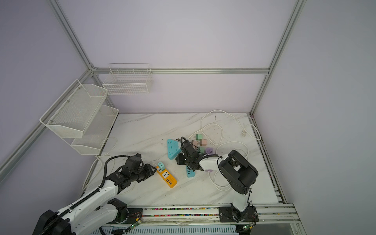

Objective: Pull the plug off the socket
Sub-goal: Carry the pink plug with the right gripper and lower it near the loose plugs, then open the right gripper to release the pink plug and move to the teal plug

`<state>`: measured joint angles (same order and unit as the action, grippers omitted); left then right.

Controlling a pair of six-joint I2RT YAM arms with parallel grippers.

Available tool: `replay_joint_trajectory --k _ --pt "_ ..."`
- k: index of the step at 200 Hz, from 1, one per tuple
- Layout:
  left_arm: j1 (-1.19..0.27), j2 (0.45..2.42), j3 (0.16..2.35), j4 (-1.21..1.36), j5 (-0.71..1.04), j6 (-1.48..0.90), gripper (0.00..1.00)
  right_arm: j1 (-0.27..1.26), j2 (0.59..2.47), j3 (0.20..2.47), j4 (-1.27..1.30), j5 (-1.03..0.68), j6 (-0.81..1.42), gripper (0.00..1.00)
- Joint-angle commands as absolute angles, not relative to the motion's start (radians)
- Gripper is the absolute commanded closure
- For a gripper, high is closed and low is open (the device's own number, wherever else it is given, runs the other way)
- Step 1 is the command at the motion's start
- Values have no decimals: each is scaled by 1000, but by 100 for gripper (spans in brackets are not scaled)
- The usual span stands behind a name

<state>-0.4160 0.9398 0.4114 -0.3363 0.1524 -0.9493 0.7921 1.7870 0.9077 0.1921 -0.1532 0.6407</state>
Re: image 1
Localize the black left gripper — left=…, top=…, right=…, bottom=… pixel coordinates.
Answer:
left=131, top=163, right=157, bottom=183

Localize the orange power strip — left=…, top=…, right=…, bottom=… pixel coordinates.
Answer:
left=157, top=167, right=177, bottom=189

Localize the teal triangular power strip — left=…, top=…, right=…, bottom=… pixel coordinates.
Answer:
left=167, top=139, right=182, bottom=160

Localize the purple power strip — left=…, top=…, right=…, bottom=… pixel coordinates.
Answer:
left=205, top=147, right=215, bottom=156

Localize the blue rectangular power strip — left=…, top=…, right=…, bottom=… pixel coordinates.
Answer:
left=186, top=166, right=195, bottom=178

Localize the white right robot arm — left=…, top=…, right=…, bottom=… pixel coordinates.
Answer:
left=175, top=141, right=259, bottom=215

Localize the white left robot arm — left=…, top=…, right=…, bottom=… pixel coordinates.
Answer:
left=33, top=154, right=157, bottom=235

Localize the green plug on orange strip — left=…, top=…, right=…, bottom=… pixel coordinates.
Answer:
left=158, top=162, right=165, bottom=170

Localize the small white mesh shelf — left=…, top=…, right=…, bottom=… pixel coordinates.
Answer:
left=71, top=105, right=118, bottom=155

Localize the large white mesh shelf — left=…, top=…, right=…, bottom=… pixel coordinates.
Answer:
left=40, top=80, right=108, bottom=139

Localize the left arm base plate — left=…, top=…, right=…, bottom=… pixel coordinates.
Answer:
left=107, top=208, right=143, bottom=224

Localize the white cable of blue strip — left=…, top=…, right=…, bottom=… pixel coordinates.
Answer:
left=187, top=109, right=262, bottom=147

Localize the white cable of purple strip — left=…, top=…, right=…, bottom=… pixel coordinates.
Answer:
left=207, top=140, right=250, bottom=192

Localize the black corrugated cable hose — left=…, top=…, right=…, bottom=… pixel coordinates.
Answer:
left=39, top=155, right=131, bottom=235

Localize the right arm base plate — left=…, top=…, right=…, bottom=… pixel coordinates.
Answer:
left=218, top=206, right=259, bottom=223

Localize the white wire basket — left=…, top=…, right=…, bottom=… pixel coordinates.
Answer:
left=102, top=63, right=153, bottom=95

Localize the aluminium front rail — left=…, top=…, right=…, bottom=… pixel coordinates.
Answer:
left=57, top=204, right=302, bottom=227

